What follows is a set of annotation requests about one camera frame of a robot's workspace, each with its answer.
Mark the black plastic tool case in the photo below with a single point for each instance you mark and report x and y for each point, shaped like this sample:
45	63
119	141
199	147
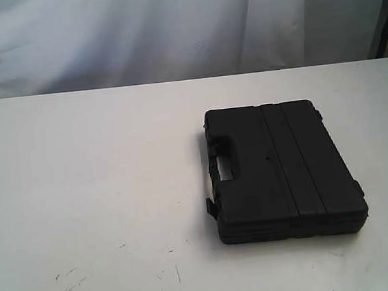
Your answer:
276	173

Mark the white backdrop cloth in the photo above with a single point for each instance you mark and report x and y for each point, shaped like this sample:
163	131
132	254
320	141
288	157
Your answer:
62	45

